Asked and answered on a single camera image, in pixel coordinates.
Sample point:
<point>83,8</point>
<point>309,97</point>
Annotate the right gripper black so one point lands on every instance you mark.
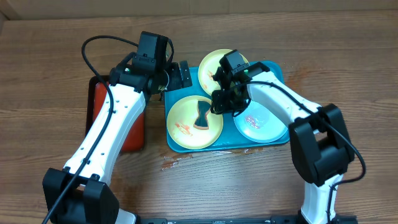
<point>222,106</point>

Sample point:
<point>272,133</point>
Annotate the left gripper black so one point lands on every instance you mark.
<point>176,81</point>

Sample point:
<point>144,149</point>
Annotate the green-rimmed plate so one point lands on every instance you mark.
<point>208,68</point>
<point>180,120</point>

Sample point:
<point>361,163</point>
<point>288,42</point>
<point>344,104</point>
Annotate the orange sponge with black scourer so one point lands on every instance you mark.
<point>201,122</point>

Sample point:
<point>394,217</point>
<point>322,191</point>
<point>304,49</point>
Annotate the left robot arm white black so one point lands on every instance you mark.
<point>80,193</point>

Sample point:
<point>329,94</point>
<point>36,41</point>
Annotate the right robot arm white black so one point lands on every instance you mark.
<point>319,140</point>

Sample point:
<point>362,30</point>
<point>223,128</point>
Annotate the teal tray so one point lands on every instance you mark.
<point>230,137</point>

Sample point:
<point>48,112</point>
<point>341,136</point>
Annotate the red tray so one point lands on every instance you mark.
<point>135,140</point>

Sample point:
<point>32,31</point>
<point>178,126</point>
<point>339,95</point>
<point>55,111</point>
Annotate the light blue plate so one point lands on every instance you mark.
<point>258,124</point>

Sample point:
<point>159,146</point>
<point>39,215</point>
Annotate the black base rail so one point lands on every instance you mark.
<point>278,219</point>

